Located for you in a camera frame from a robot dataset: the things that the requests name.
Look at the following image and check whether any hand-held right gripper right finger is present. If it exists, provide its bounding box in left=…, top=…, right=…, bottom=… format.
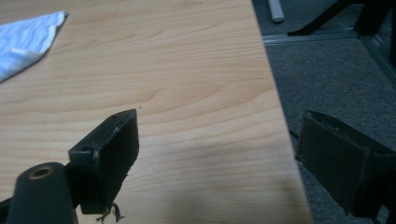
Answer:
left=295, top=109, right=396, bottom=219

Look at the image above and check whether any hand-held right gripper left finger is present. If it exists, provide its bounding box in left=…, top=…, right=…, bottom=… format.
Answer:
left=67, top=108, right=140, bottom=216

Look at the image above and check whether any blue white striped towel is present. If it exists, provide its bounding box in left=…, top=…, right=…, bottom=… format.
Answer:
left=0, top=10, right=69, bottom=84

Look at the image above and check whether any grey tube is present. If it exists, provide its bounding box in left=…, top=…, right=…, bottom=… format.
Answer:
left=267, top=0, right=286, bottom=24

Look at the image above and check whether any metal floor rail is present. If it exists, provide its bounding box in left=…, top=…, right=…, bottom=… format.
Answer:
left=262, top=28, right=396, bottom=82

